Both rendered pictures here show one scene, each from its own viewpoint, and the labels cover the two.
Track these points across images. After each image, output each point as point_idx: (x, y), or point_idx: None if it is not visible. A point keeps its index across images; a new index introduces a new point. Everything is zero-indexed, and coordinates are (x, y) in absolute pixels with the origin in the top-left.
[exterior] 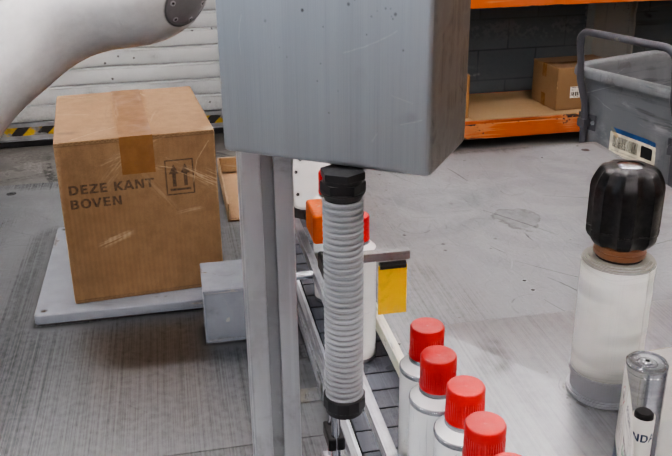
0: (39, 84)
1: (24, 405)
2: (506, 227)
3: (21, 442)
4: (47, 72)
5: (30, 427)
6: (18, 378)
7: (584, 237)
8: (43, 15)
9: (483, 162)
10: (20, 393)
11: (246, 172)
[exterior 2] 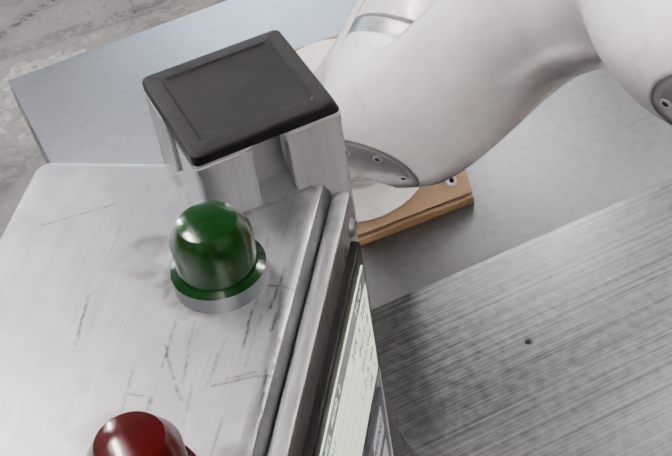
0: (569, 64)
1: (578, 408)
2: None
3: (502, 453)
4: (574, 56)
5: (536, 444)
6: (633, 363)
7: None
8: None
9: None
10: (601, 387)
11: None
